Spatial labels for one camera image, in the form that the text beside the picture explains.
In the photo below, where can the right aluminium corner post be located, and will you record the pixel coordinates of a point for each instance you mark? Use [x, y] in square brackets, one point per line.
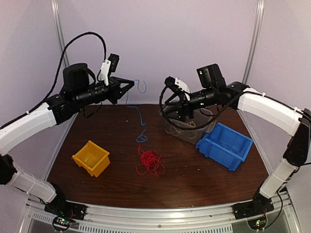
[258, 21]

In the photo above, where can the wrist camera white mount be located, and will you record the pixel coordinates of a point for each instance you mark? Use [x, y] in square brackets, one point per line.
[108, 66]
[178, 86]

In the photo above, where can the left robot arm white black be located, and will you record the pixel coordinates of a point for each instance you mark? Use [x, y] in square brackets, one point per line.
[80, 89]

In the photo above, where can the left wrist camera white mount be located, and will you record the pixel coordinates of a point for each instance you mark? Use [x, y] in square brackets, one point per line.
[108, 66]

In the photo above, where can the blue plastic bin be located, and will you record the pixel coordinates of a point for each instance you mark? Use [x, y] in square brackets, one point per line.
[225, 146]

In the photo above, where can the left aluminium corner post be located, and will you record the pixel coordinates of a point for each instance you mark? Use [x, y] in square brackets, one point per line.
[59, 33]

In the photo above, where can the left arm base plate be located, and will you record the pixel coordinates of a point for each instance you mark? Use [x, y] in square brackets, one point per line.
[69, 210]

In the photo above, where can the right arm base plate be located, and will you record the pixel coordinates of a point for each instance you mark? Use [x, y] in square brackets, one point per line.
[251, 208]

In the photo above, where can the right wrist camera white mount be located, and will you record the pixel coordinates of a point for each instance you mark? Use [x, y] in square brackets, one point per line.
[178, 86]

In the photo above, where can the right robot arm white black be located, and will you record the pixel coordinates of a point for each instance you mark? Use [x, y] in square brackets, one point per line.
[239, 96]

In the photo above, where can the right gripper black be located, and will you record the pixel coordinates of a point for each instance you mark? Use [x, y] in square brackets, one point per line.
[183, 102]

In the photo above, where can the yellow plastic bin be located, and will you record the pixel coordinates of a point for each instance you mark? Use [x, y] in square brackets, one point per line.
[92, 158]

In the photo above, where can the aluminium front rail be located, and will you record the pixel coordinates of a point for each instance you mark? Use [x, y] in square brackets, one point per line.
[207, 219]

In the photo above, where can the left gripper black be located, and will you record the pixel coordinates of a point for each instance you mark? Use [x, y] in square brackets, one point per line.
[116, 92]

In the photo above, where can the aluminium corner post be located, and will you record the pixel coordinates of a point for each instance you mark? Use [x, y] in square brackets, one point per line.
[59, 33]
[258, 21]

